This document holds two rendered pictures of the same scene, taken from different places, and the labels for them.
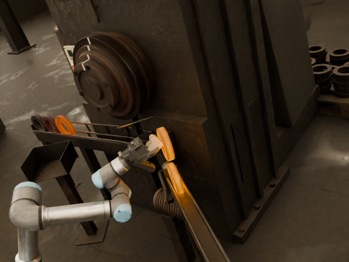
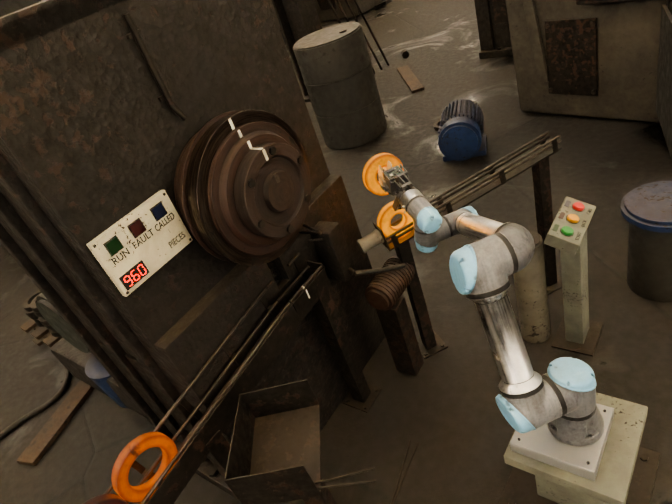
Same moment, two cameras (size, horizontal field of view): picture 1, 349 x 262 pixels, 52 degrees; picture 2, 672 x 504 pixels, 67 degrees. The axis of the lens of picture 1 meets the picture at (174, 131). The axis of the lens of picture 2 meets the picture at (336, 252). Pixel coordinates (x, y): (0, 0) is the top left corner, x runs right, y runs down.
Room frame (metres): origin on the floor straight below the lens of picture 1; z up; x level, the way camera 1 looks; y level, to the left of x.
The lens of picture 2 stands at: (1.64, 1.70, 1.76)
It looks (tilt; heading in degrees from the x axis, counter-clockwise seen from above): 34 degrees down; 269
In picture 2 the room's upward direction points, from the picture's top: 21 degrees counter-clockwise
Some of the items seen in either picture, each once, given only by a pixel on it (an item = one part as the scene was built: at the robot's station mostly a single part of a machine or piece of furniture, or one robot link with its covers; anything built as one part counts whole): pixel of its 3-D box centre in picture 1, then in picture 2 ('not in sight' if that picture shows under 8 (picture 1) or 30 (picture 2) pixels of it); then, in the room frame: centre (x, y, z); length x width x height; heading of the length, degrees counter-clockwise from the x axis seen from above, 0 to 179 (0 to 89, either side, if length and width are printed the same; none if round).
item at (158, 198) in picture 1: (183, 229); (401, 318); (1.46, 0.11, 0.27); 0.22 x 0.13 x 0.53; 43
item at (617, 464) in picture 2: not in sight; (575, 435); (1.15, 0.87, 0.28); 0.32 x 0.32 x 0.04; 42
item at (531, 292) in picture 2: not in sight; (530, 289); (0.93, 0.22, 0.26); 0.12 x 0.12 x 0.52
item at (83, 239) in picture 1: (69, 196); (312, 497); (1.95, 0.79, 0.36); 0.26 x 0.20 x 0.72; 78
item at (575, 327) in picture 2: not in sight; (575, 280); (0.79, 0.31, 0.31); 0.24 x 0.16 x 0.62; 43
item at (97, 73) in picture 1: (95, 87); (275, 190); (1.72, 0.31, 1.11); 0.28 x 0.06 x 0.28; 43
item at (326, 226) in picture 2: (167, 152); (332, 251); (1.63, 0.07, 0.68); 0.11 x 0.08 x 0.24; 133
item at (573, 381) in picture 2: not in sight; (569, 385); (1.15, 0.86, 0.50); 0.13 x 0.12 x 0.14; 5
